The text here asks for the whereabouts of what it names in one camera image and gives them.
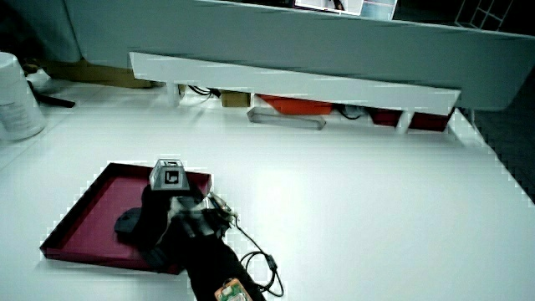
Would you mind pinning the person's right hand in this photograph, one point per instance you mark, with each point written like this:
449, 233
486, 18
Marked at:
184, 221

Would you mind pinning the black computer mouse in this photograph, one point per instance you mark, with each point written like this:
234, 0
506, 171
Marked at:
126, 222

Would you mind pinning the dark red square plate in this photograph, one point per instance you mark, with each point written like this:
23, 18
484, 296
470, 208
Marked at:
96, 217

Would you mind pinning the orange sensor board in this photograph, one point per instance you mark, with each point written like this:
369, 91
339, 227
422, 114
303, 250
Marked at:
232, 292

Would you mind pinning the small brown box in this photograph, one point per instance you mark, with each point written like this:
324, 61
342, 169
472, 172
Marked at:
235, 99

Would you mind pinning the clear plastic tray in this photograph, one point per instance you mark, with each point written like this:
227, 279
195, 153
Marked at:
284, 118

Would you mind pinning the orange box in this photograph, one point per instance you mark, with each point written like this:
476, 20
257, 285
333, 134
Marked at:
299, 105

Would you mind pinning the brown cardboard piece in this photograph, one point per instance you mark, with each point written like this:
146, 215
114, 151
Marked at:
96, 75

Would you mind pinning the white desk shelf riser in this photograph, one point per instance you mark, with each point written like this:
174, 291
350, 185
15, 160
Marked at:
292, 83

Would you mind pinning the white cylindrical container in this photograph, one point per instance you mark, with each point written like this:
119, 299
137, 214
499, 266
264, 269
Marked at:
16, 104

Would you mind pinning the dark red box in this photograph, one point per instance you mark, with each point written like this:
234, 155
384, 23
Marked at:
430, 122
386, 117

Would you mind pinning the white partition panel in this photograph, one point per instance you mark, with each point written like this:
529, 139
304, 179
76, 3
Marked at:
334, 46

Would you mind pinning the monitor screen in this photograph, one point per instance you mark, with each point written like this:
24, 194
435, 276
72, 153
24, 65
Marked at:
347, 6

